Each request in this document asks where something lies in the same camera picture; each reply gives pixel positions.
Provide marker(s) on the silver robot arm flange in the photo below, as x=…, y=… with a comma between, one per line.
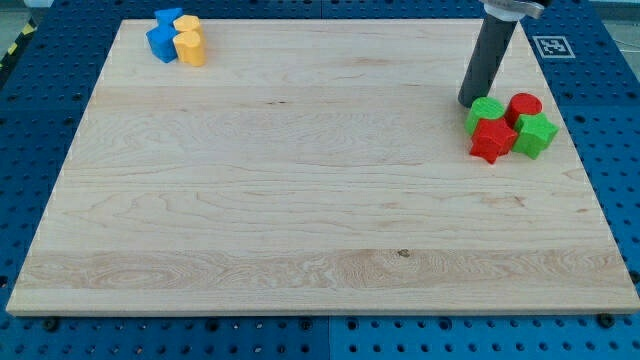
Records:
x=513, y=10

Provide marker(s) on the yellow hexagon block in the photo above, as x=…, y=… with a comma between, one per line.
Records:
x=188, y=23

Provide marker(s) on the blue triangle block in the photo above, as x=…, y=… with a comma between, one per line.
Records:
x=166, y=17

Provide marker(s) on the light wooden board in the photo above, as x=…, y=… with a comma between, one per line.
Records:
x=310, y=167

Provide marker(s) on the red star block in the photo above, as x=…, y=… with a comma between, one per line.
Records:
x=492, y=139

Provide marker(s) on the green cylinder block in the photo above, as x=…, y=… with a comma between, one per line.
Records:
x=483, y=108

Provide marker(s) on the yellow heart block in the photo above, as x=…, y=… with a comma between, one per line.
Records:
x=190, y=48

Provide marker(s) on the blue cube block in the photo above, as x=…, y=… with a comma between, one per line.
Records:
x=160, y=40

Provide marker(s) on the red cylinder block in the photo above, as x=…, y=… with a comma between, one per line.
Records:
x=522, y=103

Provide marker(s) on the green star block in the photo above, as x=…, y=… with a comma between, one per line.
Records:
x=535, y=134

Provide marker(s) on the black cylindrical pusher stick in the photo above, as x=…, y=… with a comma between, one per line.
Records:
x=490, y=47

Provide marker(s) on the white fiducial marker tag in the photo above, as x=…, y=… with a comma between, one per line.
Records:
x=553, y=47

